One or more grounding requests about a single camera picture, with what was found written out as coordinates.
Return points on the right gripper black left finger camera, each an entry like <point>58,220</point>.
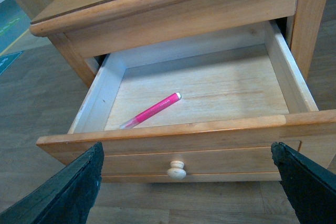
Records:
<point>67,197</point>

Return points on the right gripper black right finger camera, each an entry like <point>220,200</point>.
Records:
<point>310,188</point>

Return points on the pink marker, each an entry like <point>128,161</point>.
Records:
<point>150,112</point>

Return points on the round wooden drawer knob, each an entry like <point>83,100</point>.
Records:
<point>177,170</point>

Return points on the wooden drawer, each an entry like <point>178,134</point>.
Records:
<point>241,91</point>

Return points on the wooden nightstand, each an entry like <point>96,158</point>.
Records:
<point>84,29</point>

